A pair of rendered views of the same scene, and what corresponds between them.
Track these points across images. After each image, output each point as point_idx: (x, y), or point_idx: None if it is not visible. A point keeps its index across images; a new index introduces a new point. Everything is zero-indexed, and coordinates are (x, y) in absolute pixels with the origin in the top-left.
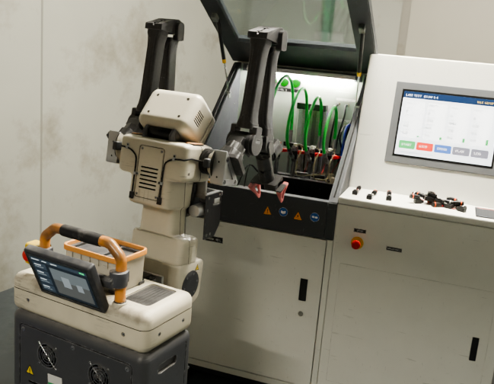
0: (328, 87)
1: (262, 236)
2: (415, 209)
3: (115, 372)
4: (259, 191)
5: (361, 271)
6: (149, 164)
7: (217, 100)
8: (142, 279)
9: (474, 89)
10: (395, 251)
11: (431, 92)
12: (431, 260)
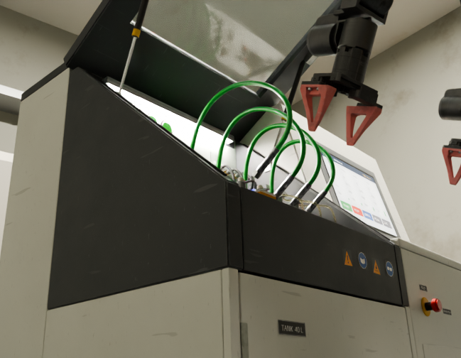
0: (202, 144)
1: (350, 310)
2: (443, 256)
3: None
4: (452, 173)
5: (438, 352)
6: None
7: (116, 97)
8: None
9: (356, 163)
10: (448, 315)
11: (336, 157)
12: None
